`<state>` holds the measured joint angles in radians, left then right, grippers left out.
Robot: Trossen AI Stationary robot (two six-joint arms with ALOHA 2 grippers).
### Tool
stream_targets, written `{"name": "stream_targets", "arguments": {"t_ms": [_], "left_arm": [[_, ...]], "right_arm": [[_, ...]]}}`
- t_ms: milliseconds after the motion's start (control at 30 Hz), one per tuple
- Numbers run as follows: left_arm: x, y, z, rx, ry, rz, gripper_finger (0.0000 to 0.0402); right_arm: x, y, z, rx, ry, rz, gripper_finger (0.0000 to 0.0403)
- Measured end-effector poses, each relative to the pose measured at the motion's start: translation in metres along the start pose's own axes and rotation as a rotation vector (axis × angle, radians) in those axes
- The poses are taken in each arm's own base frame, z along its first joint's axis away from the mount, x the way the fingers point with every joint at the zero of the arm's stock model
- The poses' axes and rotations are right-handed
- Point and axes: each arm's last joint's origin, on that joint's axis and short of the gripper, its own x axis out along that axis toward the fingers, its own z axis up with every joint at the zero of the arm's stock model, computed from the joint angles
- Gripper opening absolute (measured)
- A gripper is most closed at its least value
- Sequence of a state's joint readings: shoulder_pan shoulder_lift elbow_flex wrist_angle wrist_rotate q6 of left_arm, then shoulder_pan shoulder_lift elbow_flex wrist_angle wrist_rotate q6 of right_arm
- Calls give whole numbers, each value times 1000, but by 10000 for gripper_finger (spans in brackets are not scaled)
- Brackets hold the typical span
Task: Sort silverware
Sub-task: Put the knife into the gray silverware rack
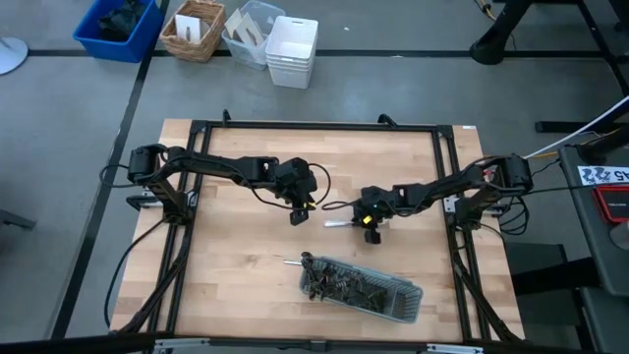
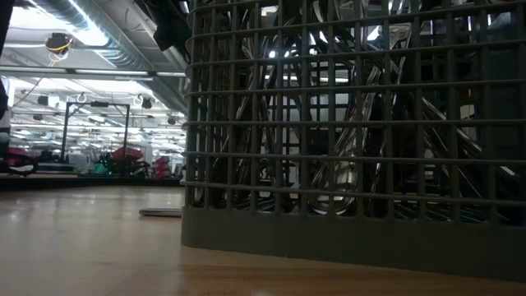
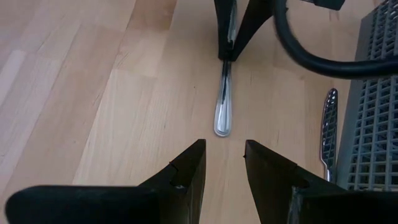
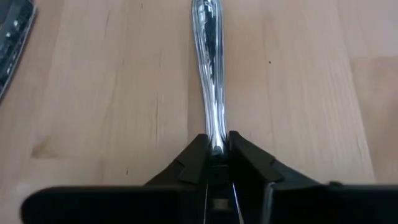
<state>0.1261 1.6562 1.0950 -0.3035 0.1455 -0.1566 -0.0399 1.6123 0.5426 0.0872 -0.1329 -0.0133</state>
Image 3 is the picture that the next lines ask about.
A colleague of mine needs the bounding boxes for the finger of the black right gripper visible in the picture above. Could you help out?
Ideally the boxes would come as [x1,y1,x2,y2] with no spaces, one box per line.
[213,0,239,62]
[231,0,276,62]

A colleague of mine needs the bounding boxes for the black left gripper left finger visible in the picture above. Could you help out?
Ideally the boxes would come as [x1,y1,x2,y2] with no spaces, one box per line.
[138,139,207,224]

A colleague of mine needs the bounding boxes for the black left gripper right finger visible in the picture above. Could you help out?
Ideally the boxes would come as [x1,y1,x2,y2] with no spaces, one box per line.
[244,139,346,224]

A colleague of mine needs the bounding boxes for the silver knife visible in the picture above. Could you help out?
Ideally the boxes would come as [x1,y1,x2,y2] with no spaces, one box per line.
[213,1,238,138]
[320,88,339,183]

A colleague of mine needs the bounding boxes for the grey mesh cutlery basket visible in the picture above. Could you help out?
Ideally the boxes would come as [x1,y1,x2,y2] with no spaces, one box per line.
[335,0,398,191]

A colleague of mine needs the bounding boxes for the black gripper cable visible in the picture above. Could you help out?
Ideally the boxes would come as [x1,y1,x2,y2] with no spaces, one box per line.
[272,0,398,79]

